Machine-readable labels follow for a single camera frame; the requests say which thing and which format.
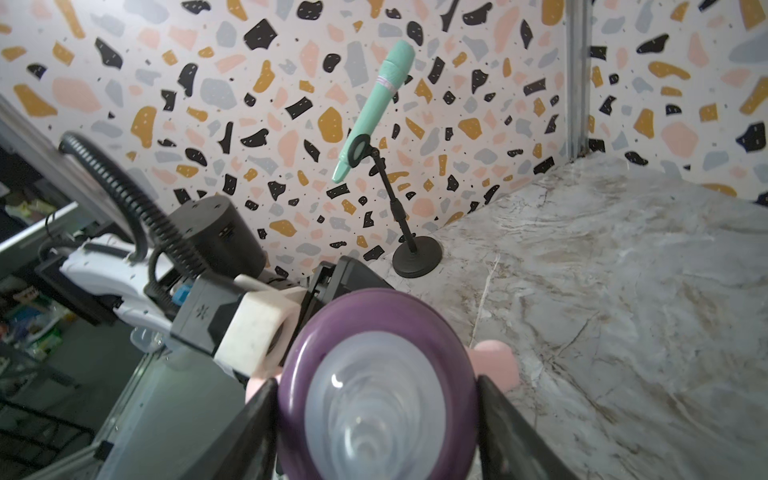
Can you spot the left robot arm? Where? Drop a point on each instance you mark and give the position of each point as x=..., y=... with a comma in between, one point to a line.
x=148, y=279

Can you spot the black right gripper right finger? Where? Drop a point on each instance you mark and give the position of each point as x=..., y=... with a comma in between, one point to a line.
x=509, y=446

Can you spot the black microphone stand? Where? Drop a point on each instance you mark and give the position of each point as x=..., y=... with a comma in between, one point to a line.
x=417, y=255

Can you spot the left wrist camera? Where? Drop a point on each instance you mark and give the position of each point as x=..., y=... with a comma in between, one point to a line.
x=246, y=326

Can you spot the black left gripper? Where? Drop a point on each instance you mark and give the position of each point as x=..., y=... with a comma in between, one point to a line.
x=221, y=236

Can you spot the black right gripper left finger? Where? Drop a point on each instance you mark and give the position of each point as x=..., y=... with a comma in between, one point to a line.
x=247, y=447

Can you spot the mint green microphone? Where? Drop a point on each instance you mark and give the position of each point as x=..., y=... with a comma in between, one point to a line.
x=392, y=75

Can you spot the purple collar with nipple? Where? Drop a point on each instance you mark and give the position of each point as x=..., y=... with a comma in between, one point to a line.
x=377, y=386

